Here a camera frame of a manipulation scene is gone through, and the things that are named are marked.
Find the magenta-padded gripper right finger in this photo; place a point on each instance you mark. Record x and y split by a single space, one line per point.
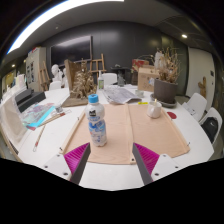
160 165

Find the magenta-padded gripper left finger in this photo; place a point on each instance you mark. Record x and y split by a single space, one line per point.
60 165

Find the blue-capped plastic drink bottle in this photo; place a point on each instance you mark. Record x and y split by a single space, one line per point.
96 128

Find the long thin wooden brush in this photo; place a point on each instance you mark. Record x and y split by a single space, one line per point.
39 137

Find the wooden paintbrush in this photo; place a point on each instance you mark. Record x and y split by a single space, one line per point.
51 119

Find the flat round red coaster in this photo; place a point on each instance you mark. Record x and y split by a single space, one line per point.
171 115

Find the white ceramic mug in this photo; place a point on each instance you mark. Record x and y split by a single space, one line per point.
154 110

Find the colourful painting board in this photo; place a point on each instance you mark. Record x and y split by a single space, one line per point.
36 115

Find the small paint jar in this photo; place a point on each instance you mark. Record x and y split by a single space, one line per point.
59 109

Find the grey plant saucer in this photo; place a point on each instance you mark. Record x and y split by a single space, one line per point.
171 105

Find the black backpack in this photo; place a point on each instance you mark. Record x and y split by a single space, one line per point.
210 127

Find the yellow strip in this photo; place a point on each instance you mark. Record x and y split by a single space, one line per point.
142 103

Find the wooden stir stick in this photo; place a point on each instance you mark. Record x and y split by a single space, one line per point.
155 101

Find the white canvas panel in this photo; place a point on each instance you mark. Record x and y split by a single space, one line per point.
11 121

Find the black flat box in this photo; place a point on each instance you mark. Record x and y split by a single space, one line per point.
30 100

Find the dried plant in grey pot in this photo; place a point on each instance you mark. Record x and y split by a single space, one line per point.
165 90

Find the newspaper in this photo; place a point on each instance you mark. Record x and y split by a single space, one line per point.
118 95

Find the golden sculpture on wooden board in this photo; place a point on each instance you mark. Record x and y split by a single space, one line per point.
81 85

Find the brown cardboard box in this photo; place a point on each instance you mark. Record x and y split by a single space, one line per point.
145 80

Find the wooden easel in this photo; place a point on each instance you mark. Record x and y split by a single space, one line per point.
96 70
44 78

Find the wooden cactus-shaped figure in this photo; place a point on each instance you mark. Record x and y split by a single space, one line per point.
202 86

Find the small spray bottle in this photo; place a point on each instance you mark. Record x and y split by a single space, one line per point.
100 81

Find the white plaster bust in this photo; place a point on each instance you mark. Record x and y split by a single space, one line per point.
56 71

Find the white shelf cabinet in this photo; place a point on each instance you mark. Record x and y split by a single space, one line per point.
35 70

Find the red box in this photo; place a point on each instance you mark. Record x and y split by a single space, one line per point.
140 64

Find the round ceiling spotlight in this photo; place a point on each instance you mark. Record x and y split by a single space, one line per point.
184 36

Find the long ceiling light strip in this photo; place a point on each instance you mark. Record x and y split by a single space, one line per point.
50 15

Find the black wall screen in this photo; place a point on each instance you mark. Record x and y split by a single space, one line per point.
71 50

